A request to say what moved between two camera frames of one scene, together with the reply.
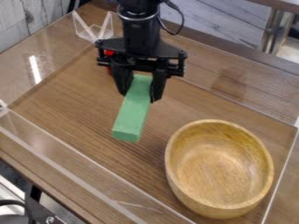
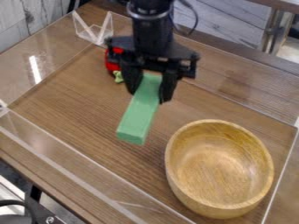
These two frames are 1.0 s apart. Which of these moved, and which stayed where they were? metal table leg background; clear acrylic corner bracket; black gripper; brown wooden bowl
Moved: black gripper
Stayed: brown wooden bowl; metal table leg background; clear acrylic corner bracket
